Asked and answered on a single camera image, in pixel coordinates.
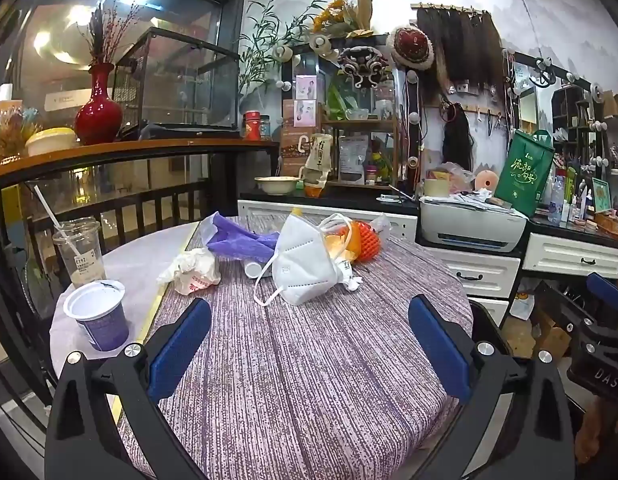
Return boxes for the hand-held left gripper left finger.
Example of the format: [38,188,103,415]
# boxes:
[45,298,213,480]

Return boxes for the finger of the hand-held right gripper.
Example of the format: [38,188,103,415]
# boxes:
[586,271,618,312]

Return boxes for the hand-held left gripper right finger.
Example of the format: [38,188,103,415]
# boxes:
[408,294,576,480]

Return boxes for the red-print wrapper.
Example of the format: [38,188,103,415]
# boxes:
[156,247,223,296]

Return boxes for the purple yogurt cup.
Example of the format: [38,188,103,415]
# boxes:
[63,280,130,352]

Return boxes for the small printed packet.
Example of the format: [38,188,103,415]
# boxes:
[336,257,365,292]

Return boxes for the orange foam net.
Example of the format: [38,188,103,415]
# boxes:
[358,222,383,264]

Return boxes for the pale orange peel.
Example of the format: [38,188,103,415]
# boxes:
[323,232,349,262]

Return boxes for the person's right hand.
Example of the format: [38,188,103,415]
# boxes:
[574,400,612,465]

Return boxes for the cardboard box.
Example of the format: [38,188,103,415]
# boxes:
[532,305,573,362]

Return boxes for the wicker basket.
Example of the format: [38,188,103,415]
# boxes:
[593,210,618,239]

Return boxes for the white package orange sticker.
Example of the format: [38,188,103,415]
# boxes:
[509,292,536,322]

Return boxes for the framed picture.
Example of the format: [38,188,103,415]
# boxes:
[590,177,613,214]

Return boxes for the clear water bottle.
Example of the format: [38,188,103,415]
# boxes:
[548,175,565,225]

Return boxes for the white printer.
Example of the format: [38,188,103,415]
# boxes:
[419,195,530,254]

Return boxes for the clear plastic cup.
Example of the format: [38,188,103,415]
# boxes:
[52,217,106,291]

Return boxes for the bright orange peel piece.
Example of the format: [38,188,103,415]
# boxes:
[345,222,363,262]

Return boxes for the clear plastic bag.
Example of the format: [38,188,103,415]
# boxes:
[319,212,393,252]

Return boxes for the green tote bag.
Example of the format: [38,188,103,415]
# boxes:
[492,129,558,219]

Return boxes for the white face mask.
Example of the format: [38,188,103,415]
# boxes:
[253,214,364,307]

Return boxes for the black railing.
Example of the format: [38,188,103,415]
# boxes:
[0,152,240,401]

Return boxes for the white drinking straw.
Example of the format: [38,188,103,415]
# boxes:
[33,184,82,267]

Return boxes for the cream bowl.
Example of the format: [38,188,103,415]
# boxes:
[254,176,306,196]

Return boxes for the wooden ledge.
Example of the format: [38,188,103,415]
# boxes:
[0,137,281,182]

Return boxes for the black wig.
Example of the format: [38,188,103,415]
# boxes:
[441,102,473,172]

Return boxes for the brown printed carton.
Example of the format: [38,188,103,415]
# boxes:
[280,132,310,179]

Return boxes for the kraft paper bag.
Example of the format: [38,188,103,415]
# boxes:
[303,132,335,199]

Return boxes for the red canister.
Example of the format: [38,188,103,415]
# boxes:
[243,110,263,141]

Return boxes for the wooden shelf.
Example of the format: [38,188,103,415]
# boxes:
[319,117,403,190]

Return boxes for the black framed vanity mirror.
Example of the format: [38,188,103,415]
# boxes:
[278,40,426,197]

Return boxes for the cream round tin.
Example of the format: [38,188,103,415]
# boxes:
[25,127,80,157]

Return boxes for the red vase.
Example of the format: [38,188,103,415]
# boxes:
[74,62,124,146]

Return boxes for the glass terrarium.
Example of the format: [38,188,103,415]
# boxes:
[112,27,241,134]

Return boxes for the wrapped flower bouquet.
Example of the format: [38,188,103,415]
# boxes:
[0,100,40,167]

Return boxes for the pink photo cards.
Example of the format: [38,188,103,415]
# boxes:
[293,75,318,129]

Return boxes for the hanging hair extensions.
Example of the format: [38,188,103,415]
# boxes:
[415,3,506,97]

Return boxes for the lion mask ornament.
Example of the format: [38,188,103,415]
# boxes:
[338,46,391,92]

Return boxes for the red fur-trimmed hat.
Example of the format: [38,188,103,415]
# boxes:
[386,25,438,72]

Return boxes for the green bamboo plant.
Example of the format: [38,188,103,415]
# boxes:
[238,0,322,97]

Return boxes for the dried flower stems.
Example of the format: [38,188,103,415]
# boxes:
[76,0,140,68]

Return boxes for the sunflower bouquet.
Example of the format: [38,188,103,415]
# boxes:
[311,0,376,39]

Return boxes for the white drawer black handle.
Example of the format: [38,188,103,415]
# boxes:
[431,246,521,299]
[522,232,618,281]
[469,297,511,327]

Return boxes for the wall mirror with bulbs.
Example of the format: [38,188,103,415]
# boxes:
[504,50,618,181]

